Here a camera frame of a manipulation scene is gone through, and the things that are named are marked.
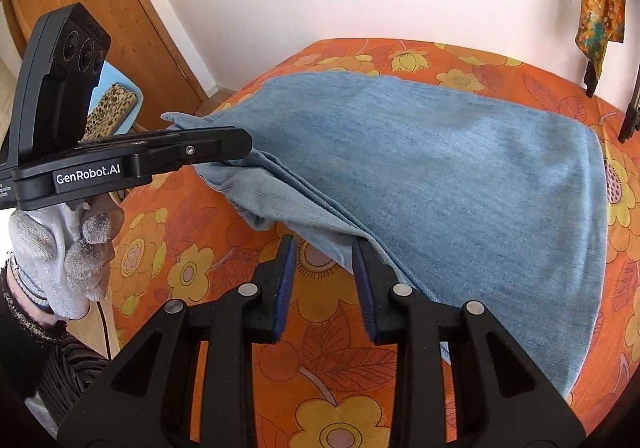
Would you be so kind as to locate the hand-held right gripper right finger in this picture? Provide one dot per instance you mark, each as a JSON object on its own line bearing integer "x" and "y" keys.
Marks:
{"x": 364, "y": 298}

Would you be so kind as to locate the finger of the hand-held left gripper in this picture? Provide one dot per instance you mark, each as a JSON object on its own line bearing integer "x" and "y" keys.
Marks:
{"x": 210, "y": 148}

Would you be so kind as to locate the leopard print cloth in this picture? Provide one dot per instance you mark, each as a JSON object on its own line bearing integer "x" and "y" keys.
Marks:
{"x": 112, "y": 110}

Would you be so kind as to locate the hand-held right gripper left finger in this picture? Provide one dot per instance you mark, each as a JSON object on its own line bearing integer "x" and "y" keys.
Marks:
{"x": 286, "y": 288}

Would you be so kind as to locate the person's left forearm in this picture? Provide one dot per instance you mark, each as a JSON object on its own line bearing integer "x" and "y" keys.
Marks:
{"x": 30, "y": 358}

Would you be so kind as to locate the grey camera tripod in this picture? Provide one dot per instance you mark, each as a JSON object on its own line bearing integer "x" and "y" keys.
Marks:
{"x": 631, "y": 118}

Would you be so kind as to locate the light blue denim pants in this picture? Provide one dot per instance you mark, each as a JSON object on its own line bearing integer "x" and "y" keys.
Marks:
{"x": 425, "y": 178}

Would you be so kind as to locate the orange floral bedspread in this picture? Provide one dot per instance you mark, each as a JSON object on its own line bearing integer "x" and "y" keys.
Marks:
{"x": 300, "y": 373}

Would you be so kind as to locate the wooden door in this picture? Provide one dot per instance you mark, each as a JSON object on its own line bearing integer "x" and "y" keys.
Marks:
{"x": 125, "y": 3}

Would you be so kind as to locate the light blue chair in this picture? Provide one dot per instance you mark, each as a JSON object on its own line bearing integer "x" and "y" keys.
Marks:
{"x": 112, "y": 75}

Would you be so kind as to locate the person's left hand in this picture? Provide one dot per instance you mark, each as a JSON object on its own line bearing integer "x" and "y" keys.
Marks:
{"x": 50, "y": 248}

